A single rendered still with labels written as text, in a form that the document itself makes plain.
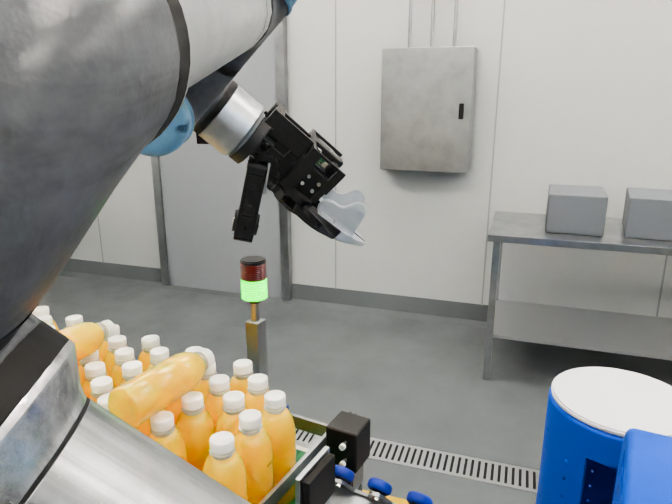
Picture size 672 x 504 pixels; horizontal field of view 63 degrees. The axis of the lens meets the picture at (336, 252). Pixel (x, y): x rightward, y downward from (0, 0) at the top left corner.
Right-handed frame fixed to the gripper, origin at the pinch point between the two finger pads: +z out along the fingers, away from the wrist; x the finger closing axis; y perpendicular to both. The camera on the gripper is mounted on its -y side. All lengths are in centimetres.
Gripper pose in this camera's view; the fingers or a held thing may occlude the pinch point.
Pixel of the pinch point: (353, 241)
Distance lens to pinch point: 75.0
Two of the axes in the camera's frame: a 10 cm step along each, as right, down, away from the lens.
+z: 7.2, 5.7, 3.9
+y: 6.9, -6.4, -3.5
